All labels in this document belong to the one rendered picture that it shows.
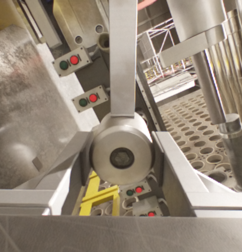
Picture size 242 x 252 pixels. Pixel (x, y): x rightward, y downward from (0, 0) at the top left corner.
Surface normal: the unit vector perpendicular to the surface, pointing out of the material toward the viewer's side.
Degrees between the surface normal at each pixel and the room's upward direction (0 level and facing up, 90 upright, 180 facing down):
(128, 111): 90
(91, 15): 90
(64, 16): 90
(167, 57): 90
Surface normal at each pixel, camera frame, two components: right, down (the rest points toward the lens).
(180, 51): -0.02, 0.30
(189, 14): -0.56, 0.47
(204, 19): -0.24, 0.39
